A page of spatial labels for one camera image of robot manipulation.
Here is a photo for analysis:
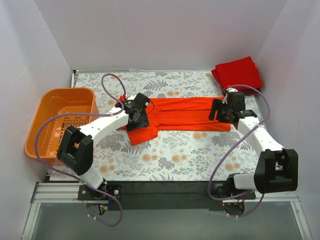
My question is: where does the orange t-shirt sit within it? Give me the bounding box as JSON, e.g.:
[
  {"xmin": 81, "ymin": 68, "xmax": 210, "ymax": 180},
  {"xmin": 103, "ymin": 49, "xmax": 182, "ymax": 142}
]
[{"xmin": 127, "ymin": 97, "xmax": 231, "ymax": 146}]

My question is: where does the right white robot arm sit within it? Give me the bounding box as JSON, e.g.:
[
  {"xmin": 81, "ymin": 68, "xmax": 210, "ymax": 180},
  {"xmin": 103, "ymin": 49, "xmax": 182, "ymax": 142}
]
[{"xmin": 207, "ymin": 87, "xmax": 299, "ymax": 201}]

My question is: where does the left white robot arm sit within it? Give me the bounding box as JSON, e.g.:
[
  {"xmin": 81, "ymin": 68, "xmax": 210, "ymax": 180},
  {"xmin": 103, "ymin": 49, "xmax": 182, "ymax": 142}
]
[{"xmin": 56, "ymin": 93, "xmax": 152, "ymax": 200}]

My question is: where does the folded dark red t-shirt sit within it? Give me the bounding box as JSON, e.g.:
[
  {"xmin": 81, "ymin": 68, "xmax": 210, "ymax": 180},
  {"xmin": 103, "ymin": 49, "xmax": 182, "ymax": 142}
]
[{"xmin": 221, "ymin": 86, "xmax": 261, "ymax": 97}]

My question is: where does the floral patterned table mat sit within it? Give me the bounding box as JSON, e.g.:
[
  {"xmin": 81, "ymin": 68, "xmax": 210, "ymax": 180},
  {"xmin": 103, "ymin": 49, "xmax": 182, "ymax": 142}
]
[{"xmin": 73, "ymin": 71, "xmax": 259, "ymax": 181}]

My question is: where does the orange plastic basket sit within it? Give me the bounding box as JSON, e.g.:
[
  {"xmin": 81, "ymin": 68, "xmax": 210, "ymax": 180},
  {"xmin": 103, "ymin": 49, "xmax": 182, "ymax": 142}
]
[{"xmin": 23, "ymin": 87, "xmax": 100, "ymax": 166}]

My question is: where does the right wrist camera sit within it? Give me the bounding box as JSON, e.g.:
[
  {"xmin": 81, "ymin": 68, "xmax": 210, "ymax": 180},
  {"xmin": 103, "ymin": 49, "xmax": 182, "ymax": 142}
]
[{"xmin": 222, "ymin": 87, "xmax": 238, "ymax": 104}]

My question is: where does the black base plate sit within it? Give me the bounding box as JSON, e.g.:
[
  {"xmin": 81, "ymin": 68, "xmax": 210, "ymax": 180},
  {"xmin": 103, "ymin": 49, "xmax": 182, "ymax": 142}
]
[{"xmin": 77, "ymin": 181, "xmax": 245, "ymax": 211}]

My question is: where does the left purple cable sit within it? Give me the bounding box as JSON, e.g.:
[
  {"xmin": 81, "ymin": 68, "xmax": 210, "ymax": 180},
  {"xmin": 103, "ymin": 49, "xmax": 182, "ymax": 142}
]
[{"xmin": 33, "ymin": 72, "xmax": 129, "ymax": 227}]

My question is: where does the aluminium frame rail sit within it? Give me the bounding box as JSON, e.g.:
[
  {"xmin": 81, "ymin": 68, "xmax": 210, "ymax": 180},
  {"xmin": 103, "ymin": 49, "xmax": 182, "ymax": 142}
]
[{"xmin": 22, "ymin": 181, "xmax": 312, "ymax": 240}]

